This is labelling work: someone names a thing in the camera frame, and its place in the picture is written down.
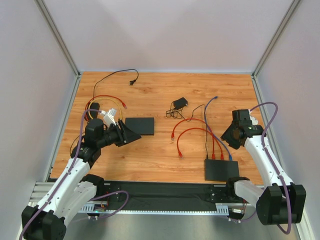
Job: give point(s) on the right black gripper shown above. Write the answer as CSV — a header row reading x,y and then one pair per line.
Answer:
x,y
227,136

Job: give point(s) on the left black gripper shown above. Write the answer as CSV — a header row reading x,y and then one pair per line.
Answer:
x,y
120,133

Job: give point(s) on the black network switch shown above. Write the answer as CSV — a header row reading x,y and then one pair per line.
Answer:
x,y
220,170
144,126

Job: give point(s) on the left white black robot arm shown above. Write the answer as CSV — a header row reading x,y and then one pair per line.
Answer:
x,y
49,218

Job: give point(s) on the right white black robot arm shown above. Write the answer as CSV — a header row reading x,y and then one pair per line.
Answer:
x,y
280,201

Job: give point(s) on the black power adapter right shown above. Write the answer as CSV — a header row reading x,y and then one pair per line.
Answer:
x,y
180,103

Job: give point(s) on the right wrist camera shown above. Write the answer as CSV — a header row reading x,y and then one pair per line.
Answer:
x,y
254,120

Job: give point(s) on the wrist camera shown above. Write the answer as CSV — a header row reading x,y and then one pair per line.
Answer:
x,y
254,120
109,116

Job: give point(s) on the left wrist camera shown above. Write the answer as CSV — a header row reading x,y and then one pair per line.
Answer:
x,y
109,116

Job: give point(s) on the right aluminium frame post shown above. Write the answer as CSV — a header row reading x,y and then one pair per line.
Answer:
x,y
277,35

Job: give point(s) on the aluminium frame post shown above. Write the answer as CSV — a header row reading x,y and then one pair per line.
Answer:
x,y
277,35
57,36

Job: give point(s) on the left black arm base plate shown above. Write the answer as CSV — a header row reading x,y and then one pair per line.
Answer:
x,y
100,193

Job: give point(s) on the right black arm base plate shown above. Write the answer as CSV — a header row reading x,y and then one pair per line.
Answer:
x,y
219,194

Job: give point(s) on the left aluminium frame post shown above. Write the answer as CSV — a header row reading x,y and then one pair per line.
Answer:
x,y
57,36

